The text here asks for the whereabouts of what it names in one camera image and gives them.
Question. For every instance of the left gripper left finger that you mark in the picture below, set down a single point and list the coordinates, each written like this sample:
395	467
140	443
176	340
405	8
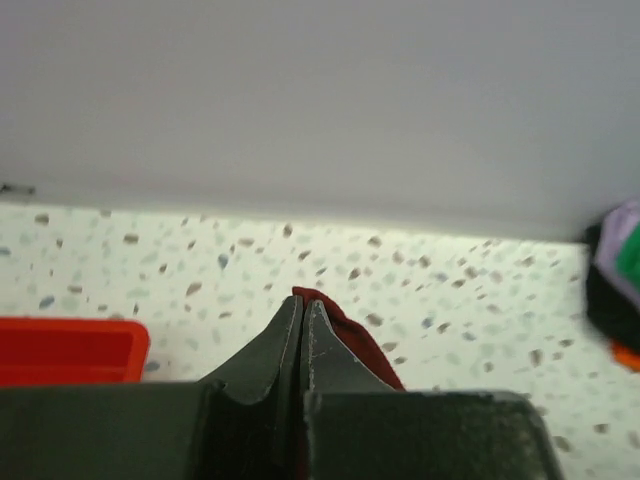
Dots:
254	397

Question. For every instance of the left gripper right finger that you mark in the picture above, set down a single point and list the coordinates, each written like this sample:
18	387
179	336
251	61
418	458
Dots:
343	437

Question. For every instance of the dark red t shirt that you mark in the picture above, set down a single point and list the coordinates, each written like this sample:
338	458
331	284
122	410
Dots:
354	336

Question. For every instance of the red plastic bin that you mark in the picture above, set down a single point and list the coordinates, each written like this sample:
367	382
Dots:
71	351

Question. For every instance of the black folded t shirt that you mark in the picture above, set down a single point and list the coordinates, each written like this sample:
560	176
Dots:
607	310

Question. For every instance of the orange folded t shirt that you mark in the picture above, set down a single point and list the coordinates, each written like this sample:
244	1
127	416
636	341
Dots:
626	357

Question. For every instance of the green folded t shirt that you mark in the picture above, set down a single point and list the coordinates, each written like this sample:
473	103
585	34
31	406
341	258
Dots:
628	260

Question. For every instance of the lilac folded t shirt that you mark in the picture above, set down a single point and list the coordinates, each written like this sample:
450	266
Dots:
616	227

